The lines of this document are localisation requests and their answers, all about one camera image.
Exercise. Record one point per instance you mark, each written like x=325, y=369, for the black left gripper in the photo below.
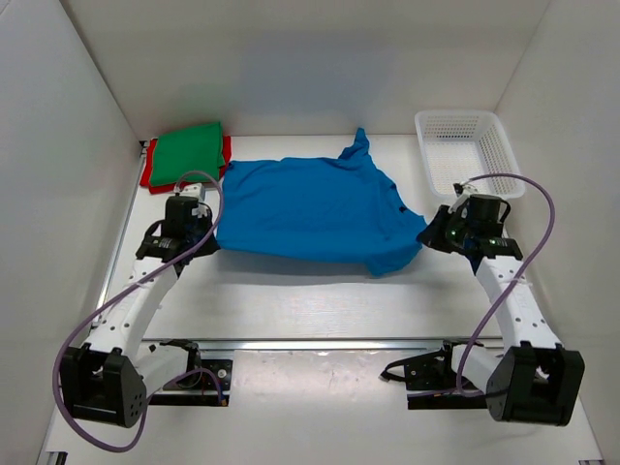
x=211, y=244

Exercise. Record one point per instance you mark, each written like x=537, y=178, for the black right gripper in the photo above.
x=430, y=236

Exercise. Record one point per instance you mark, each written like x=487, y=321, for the blue t shirt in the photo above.
x=341, y=210

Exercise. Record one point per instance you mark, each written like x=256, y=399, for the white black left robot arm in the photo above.
x=107, y=378

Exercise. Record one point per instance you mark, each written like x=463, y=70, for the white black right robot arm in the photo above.
x=536, y=380

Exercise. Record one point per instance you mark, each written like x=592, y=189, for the folded green t shirt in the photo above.
x=196, y=148

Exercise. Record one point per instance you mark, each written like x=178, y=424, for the white perforated plastic basket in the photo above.
x=457, y=144

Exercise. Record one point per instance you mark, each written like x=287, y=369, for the folded red t shirt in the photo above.
x=149, y=148

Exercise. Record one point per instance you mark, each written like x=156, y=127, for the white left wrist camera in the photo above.
x=196, y=190

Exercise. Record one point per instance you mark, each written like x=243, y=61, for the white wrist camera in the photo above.
x=196, y=190
x=462, y=191

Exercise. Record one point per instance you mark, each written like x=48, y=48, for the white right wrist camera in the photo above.
x=462, y=191

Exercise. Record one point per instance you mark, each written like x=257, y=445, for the aluminium table rail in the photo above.
x=320, y=345

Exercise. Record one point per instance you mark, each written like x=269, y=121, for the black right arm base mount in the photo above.
x=430, y=382

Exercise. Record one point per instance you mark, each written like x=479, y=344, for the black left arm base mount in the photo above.
x=201, y=389

